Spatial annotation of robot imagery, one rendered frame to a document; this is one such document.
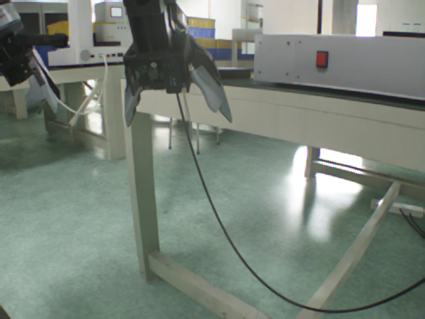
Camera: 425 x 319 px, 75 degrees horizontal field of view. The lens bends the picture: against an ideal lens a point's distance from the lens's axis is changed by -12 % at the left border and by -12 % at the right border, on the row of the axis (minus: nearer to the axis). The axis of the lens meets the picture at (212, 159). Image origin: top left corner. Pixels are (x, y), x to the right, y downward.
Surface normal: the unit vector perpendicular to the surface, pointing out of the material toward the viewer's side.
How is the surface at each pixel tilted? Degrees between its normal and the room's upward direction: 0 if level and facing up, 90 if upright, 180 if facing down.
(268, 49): 90
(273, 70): 90
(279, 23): 90
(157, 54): 114
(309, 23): 90
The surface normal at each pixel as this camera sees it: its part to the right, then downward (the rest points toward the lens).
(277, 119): -0.66, 0.24
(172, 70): -0.04, 0.69
